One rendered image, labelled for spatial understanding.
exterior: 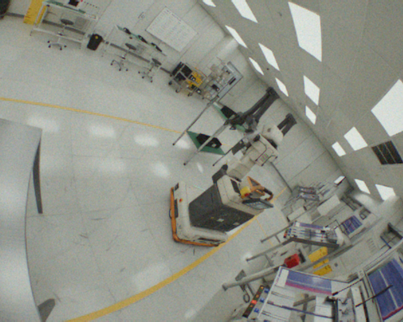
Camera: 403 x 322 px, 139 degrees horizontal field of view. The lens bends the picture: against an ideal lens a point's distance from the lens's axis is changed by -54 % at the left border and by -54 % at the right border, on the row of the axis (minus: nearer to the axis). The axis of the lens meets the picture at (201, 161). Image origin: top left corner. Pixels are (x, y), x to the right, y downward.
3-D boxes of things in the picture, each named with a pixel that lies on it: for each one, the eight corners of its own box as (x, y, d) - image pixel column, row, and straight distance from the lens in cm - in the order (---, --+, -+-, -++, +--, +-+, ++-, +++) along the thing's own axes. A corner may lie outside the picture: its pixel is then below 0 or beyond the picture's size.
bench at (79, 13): (36, 28, 541) (50, -1, 527) (82, 41, 531) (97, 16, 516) (27, 35, 471) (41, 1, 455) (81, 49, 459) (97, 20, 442)
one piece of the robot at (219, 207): (220, 238, 200) (282, 200, 165) (182, 231, 164) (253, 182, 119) (214, 214, 213) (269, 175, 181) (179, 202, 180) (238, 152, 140)
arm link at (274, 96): (278, 88, 161) (283, 95, 167) (269, 85, 171) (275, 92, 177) (247, 124, 153) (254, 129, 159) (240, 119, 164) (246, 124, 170)
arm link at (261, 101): (272, 87, 166) (278, 94, 172) (269, 85, 171) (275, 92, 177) (240, 117, 165) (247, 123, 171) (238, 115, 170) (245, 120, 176)
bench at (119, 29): (99, 47, 537) (114, 23, 523) (147, 68, 595) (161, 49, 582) (100, 56, 466) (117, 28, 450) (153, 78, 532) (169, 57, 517)
